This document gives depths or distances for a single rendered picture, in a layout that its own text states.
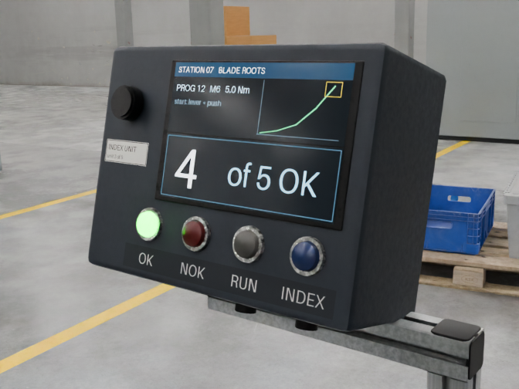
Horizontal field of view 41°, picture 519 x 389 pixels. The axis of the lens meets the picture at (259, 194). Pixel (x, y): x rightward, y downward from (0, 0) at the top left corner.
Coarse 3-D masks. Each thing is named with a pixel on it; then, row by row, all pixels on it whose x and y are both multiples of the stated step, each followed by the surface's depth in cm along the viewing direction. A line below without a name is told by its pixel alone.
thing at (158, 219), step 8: (144, 208) 55; (152, 208) 55; (144, 216) 54; (152, 216) 54; (160, 216) 54; (136, 224) 56; (144, 224) 54; (152, 224) 54; (160, 224) 54; (144, 232) 54; (152, 232) 54; (160, 232) 54; (152, 240) 55
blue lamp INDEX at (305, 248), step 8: (304, 240) 46; (312, 240) 46; (296, 248) 46; (304, 248) 45; (312, 248) 45; (320, 248) 45; (296, 256) 46; (304, 256) 45; (312, 256) 45; (320, 256) 45; (296, 264) 46; (304, 264) 45; (312, 264) 45; (320, 264) 45; (304, 272) 46; (312, 272) 46
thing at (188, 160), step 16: (176, 144) 54; (192, 144) 53; (208, 144) 52; (176, 160) 54; (192, 160) 53; (208, 160) 52; (176, 176) 53; (192, 176) 52; (208, 176) 52; (160, 192) 54; (176, 192) 53; (192, 192) 52; (208, 192) 51
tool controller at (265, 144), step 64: (128, 64) 58; (192, 64) 53; (256, 64) 49; (320, 64) 46; (384, 64) 44; (128, 128) 57; (192, 128) 53; (256, 128) 49; (320, 128) 46; (384, 128) 45; (128, 192) 57; (256, 192) 49; (320, 192) 46; (384, 192) 46; (128, 256) 56; (192, 256) 52; (384, 256) 47; (320, 320) 45; (384, 320) 48
